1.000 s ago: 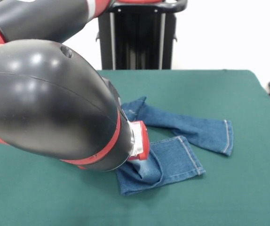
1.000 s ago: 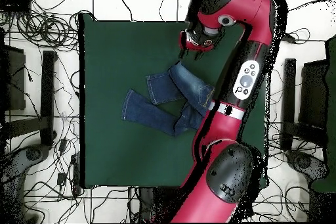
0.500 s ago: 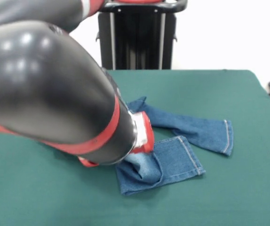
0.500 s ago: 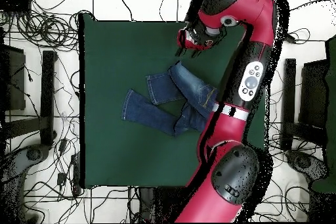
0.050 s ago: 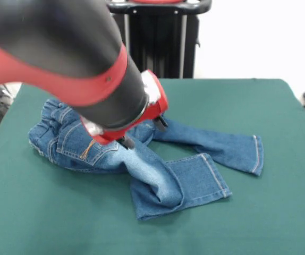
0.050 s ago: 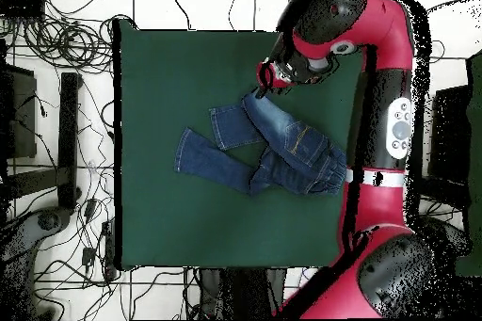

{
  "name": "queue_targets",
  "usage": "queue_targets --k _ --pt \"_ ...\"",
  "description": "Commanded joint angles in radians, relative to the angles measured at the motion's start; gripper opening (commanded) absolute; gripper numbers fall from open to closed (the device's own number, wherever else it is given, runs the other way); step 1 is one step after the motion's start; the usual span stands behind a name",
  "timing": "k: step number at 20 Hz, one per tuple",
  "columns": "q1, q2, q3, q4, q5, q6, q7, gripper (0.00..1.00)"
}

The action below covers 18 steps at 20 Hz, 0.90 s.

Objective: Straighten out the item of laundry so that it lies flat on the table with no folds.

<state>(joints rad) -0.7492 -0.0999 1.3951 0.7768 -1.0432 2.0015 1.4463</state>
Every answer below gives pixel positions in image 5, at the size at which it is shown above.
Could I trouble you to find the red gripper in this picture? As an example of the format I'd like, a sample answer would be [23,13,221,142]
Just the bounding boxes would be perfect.
[91,69,170,150]

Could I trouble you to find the blue denim jeans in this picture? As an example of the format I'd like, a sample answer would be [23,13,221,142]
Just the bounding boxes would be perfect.
[27,97,264,222]

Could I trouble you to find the dark green table cloth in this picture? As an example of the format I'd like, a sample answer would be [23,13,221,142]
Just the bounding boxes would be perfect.
[0,78,305,255]

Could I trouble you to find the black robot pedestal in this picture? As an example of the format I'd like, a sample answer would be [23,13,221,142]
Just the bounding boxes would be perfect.
[106,0,213,79]

